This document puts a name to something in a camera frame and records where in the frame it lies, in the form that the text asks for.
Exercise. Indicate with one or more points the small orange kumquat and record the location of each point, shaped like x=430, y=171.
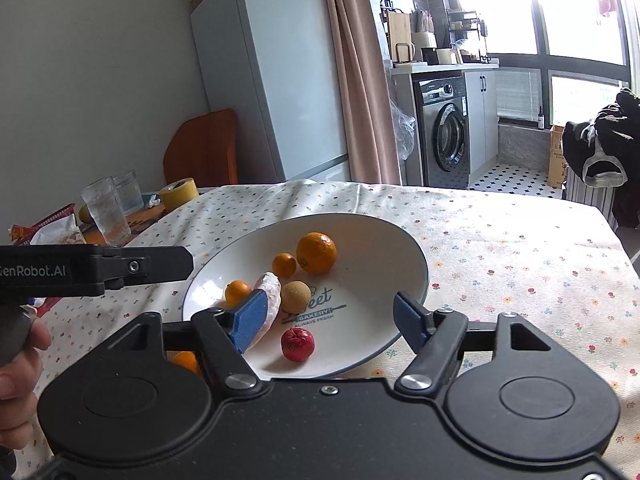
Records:
x=236, y=292
x=284, y=265

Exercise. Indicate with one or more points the clear drinking glass back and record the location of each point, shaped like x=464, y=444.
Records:
x=128, y=190

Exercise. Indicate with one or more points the dark red small fruit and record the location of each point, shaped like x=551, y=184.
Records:
x=297, y=344

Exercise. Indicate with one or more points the red snack bag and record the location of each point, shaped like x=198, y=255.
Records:
x=59, y=228

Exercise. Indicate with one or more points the white kitchen cabinet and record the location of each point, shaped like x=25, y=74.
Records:
x=481, y=103

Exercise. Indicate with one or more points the orange wooden chair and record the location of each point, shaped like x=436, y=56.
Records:
x=203, y=149

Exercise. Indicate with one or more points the pink curtain left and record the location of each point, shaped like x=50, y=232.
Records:
x=365, y=100

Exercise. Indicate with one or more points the cardboard box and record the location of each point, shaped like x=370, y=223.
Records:
x=557, y=163

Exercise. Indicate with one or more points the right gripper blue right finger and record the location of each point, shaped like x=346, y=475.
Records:
x=435, y=337

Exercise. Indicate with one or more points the yellow tape roll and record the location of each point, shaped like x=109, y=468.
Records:
x=178, y=193

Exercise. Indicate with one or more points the person left hand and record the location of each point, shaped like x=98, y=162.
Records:
x=18, y=381

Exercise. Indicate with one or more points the white plate with blue rim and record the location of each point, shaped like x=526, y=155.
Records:
x=351, y=308

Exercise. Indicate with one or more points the clear drinking glass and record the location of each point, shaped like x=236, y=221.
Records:
x=105, y=208
x=128, y=190

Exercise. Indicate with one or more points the white refrigerator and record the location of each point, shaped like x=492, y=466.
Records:
x=272, y=62

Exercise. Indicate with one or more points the grey washing machine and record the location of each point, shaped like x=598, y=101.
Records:
x=443, y=130

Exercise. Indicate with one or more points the small orange kumquat in plate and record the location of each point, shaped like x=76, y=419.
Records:
x=236, y=292

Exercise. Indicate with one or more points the yellowish round longan fruit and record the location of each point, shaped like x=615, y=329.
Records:
x=295, y=297

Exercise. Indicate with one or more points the wooden cutting board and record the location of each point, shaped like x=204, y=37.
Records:
x=399, y=37

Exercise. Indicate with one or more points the clear drinking glass front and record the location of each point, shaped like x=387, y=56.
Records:
x=105, y=208

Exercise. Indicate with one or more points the large orange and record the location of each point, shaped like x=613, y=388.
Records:
x=187, y=360
x=316, y=253

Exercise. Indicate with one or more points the peeled grapefruit piece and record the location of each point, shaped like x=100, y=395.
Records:
x=248, y=327

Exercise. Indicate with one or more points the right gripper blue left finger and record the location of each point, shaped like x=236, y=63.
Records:
x=224, y=336

